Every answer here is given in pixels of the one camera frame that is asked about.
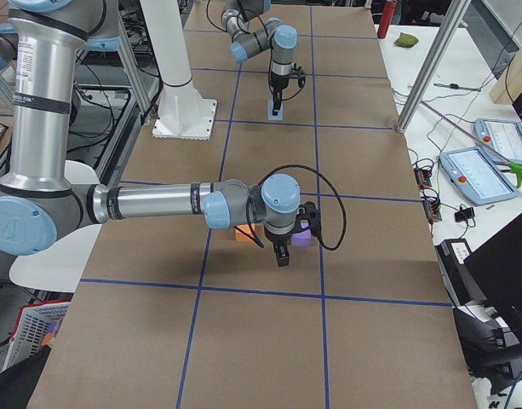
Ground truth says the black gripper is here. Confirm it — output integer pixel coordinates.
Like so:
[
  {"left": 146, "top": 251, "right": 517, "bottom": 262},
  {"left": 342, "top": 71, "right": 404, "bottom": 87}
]
[
  {"left": 269, "top": 72, "right": 287, "bottom": 115},
  {"left": 265, "top": 232, "right": 290, "bottom": 267}
]

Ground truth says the light blue foam block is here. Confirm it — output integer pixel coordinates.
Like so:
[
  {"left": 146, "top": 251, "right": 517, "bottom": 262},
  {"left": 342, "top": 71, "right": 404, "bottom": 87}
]
[{"left": 267, "top": 100, "right": 284, "bottom": 121}]

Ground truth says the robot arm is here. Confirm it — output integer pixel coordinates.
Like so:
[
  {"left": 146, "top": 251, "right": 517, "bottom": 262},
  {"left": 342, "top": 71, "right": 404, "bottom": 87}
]
[
  {"left": 0, "top": 1, "right": 301, "bottom": 266},
  {"left": 221, "top": 1, "right": 306, "bottom": 120}
]

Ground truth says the purple foam block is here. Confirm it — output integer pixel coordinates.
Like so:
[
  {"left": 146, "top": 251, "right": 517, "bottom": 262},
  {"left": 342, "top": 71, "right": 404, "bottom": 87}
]
[{"left": 290, "top": 221, "right": 312, "bottom": 247}]

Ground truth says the orange foam block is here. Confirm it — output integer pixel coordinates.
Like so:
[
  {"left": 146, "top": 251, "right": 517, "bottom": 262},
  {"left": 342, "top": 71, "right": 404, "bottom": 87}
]
[{"left": 234, "top": 224, "right": 255, "bottom": 243}]

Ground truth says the red bottle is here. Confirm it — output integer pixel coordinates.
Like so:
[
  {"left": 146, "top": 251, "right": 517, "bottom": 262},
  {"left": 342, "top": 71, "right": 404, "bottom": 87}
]
[{"left": 377, "top": 0, "right": 397, "bottom": 39}]

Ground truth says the black box with label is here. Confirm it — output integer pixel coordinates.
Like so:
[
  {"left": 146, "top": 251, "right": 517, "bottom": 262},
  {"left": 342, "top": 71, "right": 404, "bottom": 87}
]
[{"left": 435, "top": 239, "right": 485, "bottom": 306}]

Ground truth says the near teach pendant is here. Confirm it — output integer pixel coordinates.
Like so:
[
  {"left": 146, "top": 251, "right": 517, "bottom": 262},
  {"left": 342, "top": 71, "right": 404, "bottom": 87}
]
[{"left": 439, "top": 147, "right": 519, "bottom": 205}]

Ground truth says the teach pendant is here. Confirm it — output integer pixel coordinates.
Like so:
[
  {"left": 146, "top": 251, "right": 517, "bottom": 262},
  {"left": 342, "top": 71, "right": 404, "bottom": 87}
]
[
  {"left": 474, "top": 118, "right": 522, "bottom": 165},
  {"left": 439, "top": 147, "right": 519, "bottom": 205}
]

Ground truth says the far teach pendant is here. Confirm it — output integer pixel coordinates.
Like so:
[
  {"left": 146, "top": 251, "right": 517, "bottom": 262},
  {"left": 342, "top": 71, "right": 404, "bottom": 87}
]
[{"left": 474, "top": 118, "right": 522, "bottom": 165}]

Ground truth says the white plastic basket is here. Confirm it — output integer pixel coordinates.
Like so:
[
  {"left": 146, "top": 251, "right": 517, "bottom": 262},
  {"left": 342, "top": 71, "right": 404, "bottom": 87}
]
[{"left": 3, "top": 301, "right": 70, "bottom": 371}]

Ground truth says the green grabber tool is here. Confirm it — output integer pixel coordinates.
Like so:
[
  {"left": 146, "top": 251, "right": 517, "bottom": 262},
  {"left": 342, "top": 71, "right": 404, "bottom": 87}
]
[{"left": 421, "top": 101, "right": 522, "bottom": 193}]

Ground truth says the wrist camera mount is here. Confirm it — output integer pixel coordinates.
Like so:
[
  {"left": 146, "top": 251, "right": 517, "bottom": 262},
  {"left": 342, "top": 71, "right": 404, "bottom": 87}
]
[
  {"left": 293, "top": 64, "right": 307, "bottom": 89},
  {"left": 298, "top": 201, "right": 322, "bottom": 239}
]

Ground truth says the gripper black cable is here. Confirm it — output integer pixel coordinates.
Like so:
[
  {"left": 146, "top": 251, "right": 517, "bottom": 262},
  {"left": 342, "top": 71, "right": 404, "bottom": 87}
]
[
  {"left": 281, "top": 62, "right": 308, "bottom": 102},
  {"left": 260, "top": 164, "right": 347, "bottom": 251}
]

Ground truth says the aluminium frame post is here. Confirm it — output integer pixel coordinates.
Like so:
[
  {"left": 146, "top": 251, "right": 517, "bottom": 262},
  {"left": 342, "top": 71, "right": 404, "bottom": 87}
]
[{"left": 395, "top": 0, "right": 472, "bottom": 134}]

